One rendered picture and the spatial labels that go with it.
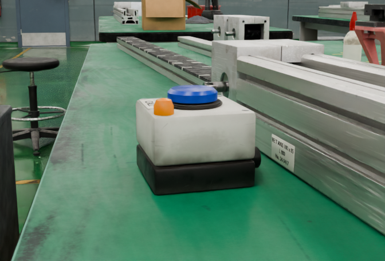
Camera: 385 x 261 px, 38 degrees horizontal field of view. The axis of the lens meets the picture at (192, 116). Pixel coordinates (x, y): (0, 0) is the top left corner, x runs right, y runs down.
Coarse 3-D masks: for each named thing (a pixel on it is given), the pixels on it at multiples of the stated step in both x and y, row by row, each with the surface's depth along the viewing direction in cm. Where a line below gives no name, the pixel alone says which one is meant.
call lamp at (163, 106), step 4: (156, 100) 41; (160, 100) 41; (164, 100) 41; (168, 100) 41; (156, 104) 41; (160, 104) 40; (164, 104) 40; (168, 104) 40; (172, 104) 41; (156, 108) 41; (160, 108) 40; (164, 108) 40; (168, 108) 40; (172, 108) 41; (156, 112) 41; (160, 112) 40; (164, 112) 40; (168, 112) 41; (172, 112) 41
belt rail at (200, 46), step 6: (186, 36) 175; (180, 42) 173; (186, 42) 164; (192, 42) 157; (198, 42) 152; (204, 42) 149; (210, 42) 149; (186, 48) 164; (192, 48) 158; (198, 48) 154; (204, 48) 149; (210, 48) 141; (204, 54) 147; (210, 54) 141
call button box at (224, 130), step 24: (144, 120) 43; (168, 120) 40; (192, 120) 41; (216, 120) 41; (240, 120) 42; (144, 144) 44; (168, 144) 41; (192, 144) 41; (216, 144) 42; (240, 144) 42; (144, 168) 45; (168, 168) 41; (192, 168) 42; (216, 168) 42; (240, 168) 43; (168, 192) 42
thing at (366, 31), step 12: (360, 24) 67; (372, 24) 65; (384, 24) 65; (360, 36) 68; (372, 36) 67; (384, 36) 63; (372, 48) 68; (384, 48) 64; (372, 60) 68; (384, 60) 65
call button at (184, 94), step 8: (176, 88) 44; (184, 88) 44; (192, 88) 44; (200, 88) 44; (208, 88) 44; (168, 96) 44; (176, 96) 43; (184, 96) 43; (192, 96) 43; (200, 96) 43; (208, 96) 43; (216, 96) 44
